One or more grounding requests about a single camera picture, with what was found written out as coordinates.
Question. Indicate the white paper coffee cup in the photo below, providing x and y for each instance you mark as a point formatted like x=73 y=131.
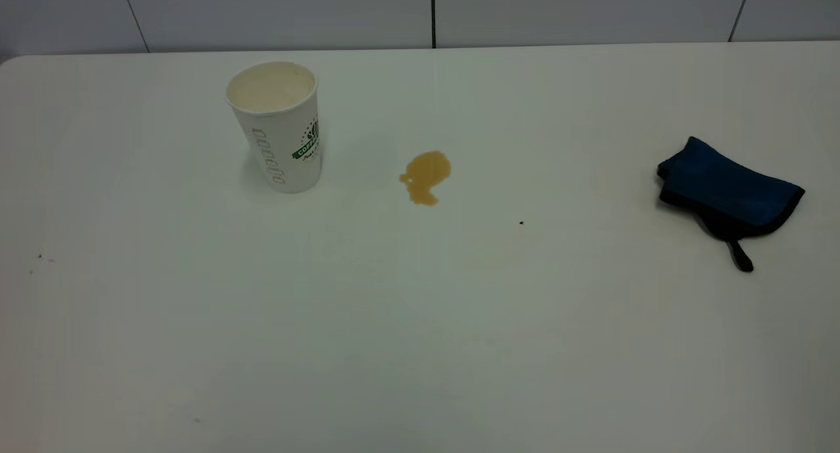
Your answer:
x=282 y=131

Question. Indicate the brown coffee spill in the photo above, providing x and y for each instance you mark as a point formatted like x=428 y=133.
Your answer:
x=425 y=175

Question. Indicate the blue cloth with black trim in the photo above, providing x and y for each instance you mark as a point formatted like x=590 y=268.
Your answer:
x=725 y=187

